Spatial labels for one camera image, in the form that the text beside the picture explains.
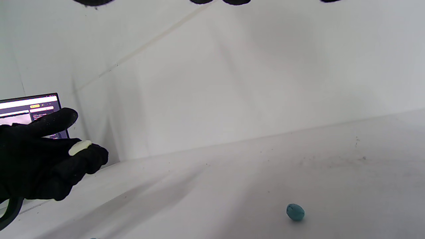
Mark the laptop screen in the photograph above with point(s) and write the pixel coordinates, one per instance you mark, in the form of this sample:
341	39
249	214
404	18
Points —
20	103

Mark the cream plasticine ball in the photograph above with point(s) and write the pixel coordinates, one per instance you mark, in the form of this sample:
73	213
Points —
79	147

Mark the person's left hand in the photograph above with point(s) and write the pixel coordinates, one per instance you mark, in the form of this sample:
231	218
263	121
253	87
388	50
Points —
33	159

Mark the person's right hand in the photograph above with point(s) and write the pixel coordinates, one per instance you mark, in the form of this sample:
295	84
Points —
94	2

